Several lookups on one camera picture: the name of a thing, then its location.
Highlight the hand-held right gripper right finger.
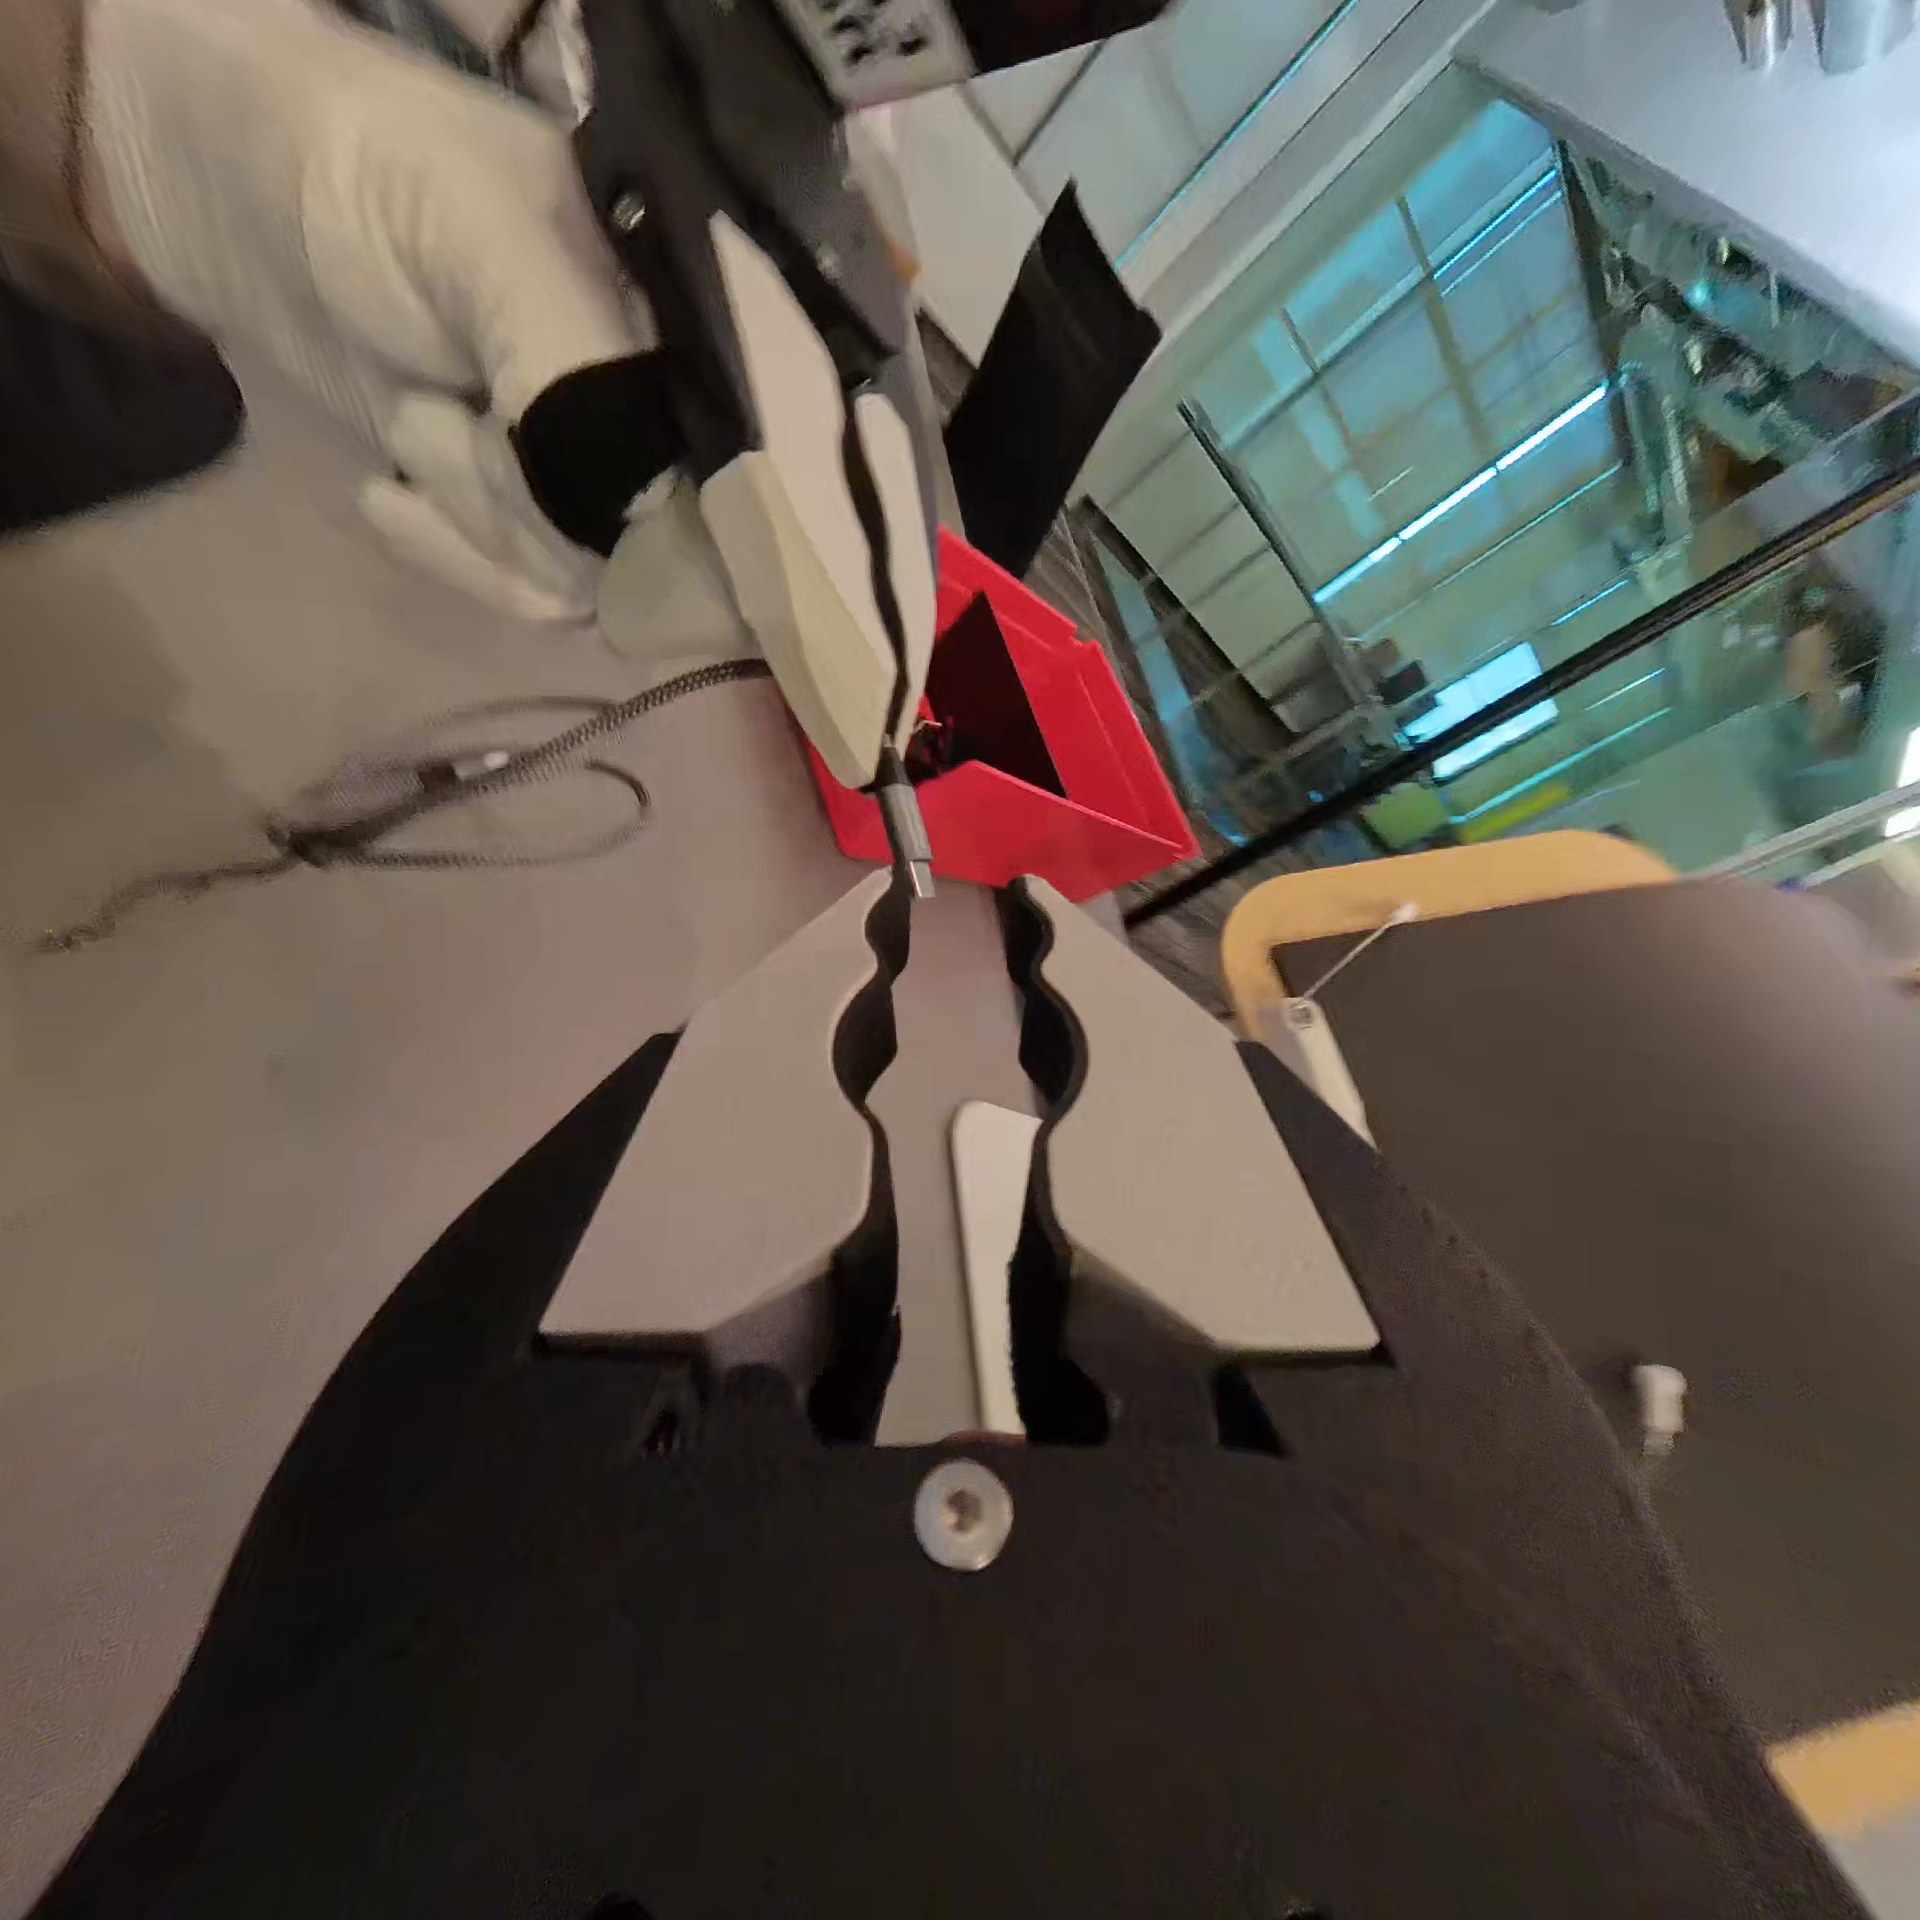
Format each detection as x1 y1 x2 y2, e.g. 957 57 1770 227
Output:
997 877 1383 1444

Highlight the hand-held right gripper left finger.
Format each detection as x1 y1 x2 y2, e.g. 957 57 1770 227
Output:
534 867 913 1443

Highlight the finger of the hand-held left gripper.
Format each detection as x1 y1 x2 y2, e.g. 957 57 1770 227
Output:
699 211 904 793
851 385 944 745

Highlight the grey braided usb-c cable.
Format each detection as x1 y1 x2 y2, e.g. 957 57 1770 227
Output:
30 656 941 955

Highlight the red plastic bin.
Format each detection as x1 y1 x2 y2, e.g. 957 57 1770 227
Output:
801 525 1205 905

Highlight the person's left forearm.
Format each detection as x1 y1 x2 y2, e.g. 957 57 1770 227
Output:
0 0 96 287

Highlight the person's left hand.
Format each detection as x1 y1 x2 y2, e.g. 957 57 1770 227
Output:
81 0 665 625

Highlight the black bin divider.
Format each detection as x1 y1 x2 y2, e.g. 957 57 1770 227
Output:
921 587 1072 800

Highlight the black office chair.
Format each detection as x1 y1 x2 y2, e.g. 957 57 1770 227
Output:
941 180 1165 584

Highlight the wooden book stand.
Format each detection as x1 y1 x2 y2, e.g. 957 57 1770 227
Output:
944 827 1920 1881

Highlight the black sheet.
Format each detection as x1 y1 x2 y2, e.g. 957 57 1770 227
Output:
1275 877 1920 1753

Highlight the black floor lamp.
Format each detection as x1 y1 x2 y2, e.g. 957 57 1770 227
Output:
1121 461 1920 928

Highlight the black textured pad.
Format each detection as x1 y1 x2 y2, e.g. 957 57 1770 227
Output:
0 276 248 535

